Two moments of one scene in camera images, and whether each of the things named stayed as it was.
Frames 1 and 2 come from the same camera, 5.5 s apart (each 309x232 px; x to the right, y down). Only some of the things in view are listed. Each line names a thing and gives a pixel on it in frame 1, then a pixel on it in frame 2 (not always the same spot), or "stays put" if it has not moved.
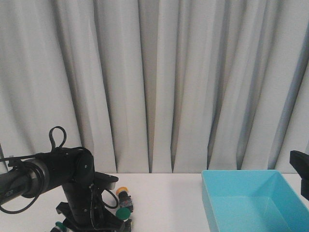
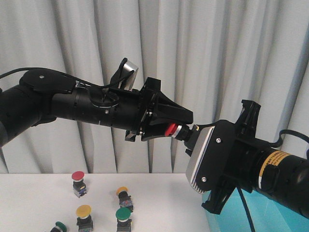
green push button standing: [124, 213] stays put
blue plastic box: [254, 200] stays put
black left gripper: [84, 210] to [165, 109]
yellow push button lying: [124, 198] stays put
